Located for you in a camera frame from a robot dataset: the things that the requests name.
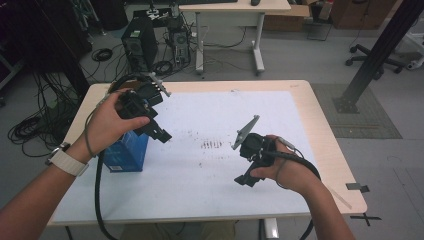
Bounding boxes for thick black left gripper cable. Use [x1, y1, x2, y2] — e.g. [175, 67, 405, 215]
[94, 149, 119, 240]

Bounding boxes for white table mat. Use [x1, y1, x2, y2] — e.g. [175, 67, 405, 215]
[51, 90, 313, 224]

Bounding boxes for thin grey gripper cable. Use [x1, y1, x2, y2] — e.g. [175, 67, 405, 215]
[273, 135, 305, 189]
[83, 94, 109, 158]

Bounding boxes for small black computer tower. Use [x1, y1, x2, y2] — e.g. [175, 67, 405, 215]
[166, 16, 192, 64]

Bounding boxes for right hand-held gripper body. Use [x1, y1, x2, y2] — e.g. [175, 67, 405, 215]
[231, 114, 278, 168]

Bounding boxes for black tape strip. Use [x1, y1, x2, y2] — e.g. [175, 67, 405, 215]
[345, 182, 370, 194]

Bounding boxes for thin grey right gripper cable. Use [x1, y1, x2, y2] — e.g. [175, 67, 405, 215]
[273, 135, 305, 189]

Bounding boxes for thick black gripper cable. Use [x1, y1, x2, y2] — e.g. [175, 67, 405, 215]
[263, 149, 322, 240]
[94, 149, 119, 240]

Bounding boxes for thick black right gripper cable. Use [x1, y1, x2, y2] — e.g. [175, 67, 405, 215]
[263, 149, 322, 240]

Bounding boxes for white table leg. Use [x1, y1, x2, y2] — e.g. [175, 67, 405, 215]
[263, 218, 280, 240]

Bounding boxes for large black computer tower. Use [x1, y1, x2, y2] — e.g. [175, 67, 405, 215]
[120, 16, 159, 73]

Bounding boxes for black floor cable bundle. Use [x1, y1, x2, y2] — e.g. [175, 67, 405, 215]
[7, 71, 81, 158]

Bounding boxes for black curtain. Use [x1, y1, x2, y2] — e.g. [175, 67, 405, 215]
[0, 0, 91, 98]

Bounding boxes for small black cable coil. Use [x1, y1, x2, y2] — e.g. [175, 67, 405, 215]
[91, 47, 114, 63]

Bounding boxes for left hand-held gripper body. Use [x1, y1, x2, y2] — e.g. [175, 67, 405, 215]
[114, 71, 173, 121]

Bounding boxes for black office chair base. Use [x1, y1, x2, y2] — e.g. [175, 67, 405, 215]
[344, 43, 406, 81]

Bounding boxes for black metal stand post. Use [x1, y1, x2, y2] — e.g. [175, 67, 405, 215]
[333, 0, 424, 114]

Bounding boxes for person's khaki pants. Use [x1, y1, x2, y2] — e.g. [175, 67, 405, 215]
[120, 220, 236, 240]

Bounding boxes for person's right hand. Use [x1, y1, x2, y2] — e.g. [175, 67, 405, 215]
[249, 134, 323, 194]

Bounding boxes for blue cardboard box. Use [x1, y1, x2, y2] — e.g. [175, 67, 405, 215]
[103, 79, 151, 173]

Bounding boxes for white wristwatch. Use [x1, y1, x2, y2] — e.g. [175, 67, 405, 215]
[44, 141, 90, 177]

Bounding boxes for dark floor mat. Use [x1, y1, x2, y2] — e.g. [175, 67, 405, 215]
[311, 83, 403, 139]

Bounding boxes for white desk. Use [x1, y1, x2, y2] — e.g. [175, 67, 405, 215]
[178, 0, 292, 76]

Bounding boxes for brown wooden cabinet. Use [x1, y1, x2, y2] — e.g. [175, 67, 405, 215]
[329, 0, 398, 30]

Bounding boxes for black cable coil by towers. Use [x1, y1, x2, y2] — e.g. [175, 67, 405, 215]
[151, 59, 174, 77]

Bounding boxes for open cardboard box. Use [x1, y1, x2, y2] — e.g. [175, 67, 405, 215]
[263, 3, 313, 33]

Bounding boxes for thin grey left gripper cable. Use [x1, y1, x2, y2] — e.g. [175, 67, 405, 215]
[83, 94, 109, 158]

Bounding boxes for person's left hand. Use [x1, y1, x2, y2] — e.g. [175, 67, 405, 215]
[74, 88, 152, 164]

